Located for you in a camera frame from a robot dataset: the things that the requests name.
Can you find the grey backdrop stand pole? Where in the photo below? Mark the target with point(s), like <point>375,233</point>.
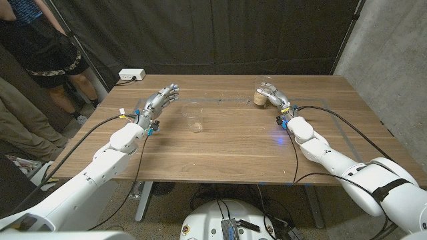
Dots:
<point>88,63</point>

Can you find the black round floor fan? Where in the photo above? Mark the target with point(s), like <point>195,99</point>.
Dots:
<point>161,188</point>

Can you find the grey finned module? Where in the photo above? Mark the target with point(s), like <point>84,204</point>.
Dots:
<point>230,230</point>

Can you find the black bulky object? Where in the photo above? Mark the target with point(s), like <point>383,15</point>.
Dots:
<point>13,190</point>

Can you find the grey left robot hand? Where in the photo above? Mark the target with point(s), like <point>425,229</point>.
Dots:
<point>154,101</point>

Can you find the white robot chest rim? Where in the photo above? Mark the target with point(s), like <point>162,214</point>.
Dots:
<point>66,236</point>

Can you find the black power brick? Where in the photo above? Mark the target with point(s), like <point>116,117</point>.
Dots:
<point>293,234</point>

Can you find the clear plastic cup with sugar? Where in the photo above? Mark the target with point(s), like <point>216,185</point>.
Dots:
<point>258,99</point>

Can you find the white power strip box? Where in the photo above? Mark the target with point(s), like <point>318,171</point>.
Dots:
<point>131,73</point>

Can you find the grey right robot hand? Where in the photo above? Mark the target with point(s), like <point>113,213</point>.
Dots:
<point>280,98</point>

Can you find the person in khaki trousers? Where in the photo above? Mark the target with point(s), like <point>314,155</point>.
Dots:
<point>20,123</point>

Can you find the person in black shorts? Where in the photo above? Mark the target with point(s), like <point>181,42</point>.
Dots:
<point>33,50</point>

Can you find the black backdrop stand pole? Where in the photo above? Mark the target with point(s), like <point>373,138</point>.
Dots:
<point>348,31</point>

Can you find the crumpled printed bag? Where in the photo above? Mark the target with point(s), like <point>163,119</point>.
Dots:
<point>20,165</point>

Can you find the grey table leg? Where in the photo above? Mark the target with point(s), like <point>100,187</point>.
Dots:
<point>144,203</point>
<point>313,206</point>

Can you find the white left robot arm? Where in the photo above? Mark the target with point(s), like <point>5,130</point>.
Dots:
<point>83,180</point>

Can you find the black backdrop curtain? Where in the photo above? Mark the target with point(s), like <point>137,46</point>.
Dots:
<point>213,33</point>

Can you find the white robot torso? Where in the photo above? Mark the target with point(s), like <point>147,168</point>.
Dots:
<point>207,223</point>

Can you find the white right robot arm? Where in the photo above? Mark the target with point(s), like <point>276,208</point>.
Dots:
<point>333,160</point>

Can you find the white floor stand base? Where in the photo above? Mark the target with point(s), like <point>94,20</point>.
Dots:
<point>38,176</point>

